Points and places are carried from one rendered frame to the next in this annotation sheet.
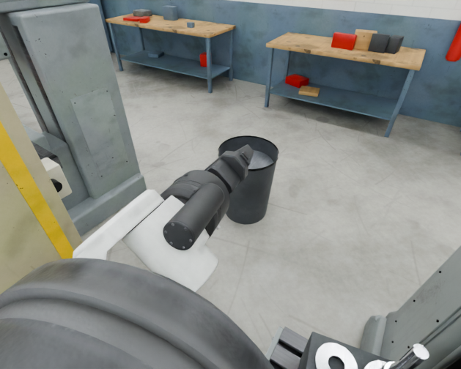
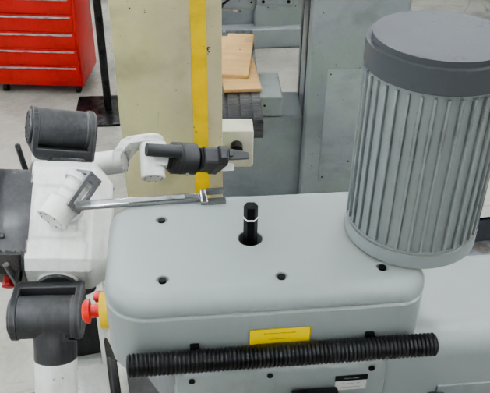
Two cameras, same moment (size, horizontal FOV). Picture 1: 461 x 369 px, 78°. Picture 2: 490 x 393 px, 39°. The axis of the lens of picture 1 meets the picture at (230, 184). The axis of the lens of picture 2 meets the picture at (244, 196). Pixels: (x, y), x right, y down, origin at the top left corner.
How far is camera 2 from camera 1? 1.62 m
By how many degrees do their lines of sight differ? 41
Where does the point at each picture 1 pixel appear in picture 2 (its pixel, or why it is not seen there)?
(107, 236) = (132, 139)
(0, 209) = (174, 139)
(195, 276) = (146, 171)
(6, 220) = not seen: hidden behind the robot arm
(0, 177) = (186, 115)
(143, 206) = (149, 136)
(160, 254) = (142, 156)
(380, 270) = not seen: outside the picture
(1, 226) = not seen: hidden behind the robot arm
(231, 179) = (209, 157)
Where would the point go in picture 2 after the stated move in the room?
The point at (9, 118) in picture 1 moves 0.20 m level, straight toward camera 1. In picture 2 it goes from (214, 72) to (201, 94)
